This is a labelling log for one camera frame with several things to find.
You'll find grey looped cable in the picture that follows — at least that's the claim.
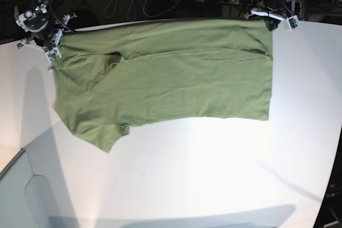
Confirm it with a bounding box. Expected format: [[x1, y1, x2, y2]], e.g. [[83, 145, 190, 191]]
[[103, 0, 185, 19]]

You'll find wrist camera left side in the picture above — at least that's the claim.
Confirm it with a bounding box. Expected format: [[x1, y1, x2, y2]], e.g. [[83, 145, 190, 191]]
[[284, 15, 300, 31]]

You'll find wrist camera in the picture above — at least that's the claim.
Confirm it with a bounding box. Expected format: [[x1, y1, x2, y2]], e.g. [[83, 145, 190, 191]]
[[45, 46, 61, 62], [284, 15, 300, 31]]

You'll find green T-shirt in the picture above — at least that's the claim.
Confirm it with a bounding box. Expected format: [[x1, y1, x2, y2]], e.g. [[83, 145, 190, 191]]
[[52, 19, 273, 152]]

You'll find wrist camera right side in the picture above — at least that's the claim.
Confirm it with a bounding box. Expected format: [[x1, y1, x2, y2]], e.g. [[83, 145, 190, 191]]
[[45, 46, 61, 62]]

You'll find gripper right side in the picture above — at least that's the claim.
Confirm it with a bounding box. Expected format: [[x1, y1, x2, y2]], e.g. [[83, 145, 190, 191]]
[[16, 11, 77, 52]]

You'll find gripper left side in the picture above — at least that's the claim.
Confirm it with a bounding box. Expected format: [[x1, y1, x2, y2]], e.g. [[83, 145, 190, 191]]
[[245, 0, 298, 32]]

